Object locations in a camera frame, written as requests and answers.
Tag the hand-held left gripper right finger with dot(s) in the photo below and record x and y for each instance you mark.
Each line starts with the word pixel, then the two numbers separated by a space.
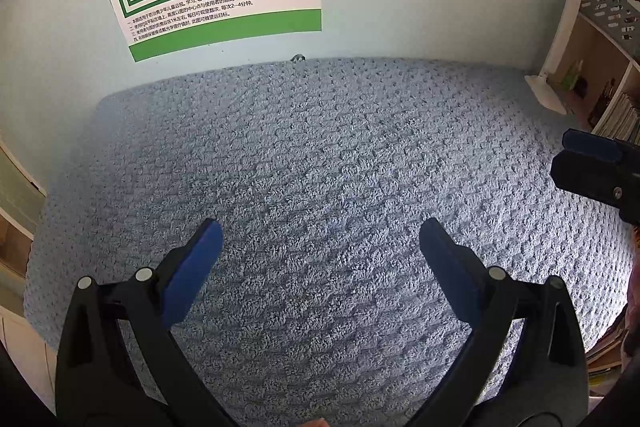
pixel 447 274

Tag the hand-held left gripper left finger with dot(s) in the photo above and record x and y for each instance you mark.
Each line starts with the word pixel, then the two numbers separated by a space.
pixel 197 272

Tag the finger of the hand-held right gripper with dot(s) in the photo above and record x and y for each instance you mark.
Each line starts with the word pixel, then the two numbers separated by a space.
pixel 595 179
pixel 592 144

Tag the row of books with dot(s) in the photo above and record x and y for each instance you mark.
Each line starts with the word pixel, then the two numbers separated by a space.
pixel 620 119

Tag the small dark object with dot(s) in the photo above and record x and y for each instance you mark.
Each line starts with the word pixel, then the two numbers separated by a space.
pixel 582 87

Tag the white desk lamp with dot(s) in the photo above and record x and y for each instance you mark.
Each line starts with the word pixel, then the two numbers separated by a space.
pixel 547 94

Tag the green bottle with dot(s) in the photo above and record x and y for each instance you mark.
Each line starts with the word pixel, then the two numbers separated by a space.
pixel 571 77

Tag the wooden bookshelf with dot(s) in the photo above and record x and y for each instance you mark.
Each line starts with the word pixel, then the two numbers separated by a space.
pixel 607 52

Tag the blue fluffy blanket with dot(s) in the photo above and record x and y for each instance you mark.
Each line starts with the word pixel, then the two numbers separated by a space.
pixel 325 157

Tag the pale wooden cabinet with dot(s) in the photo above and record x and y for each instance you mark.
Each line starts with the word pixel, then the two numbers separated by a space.
pixel 15 227

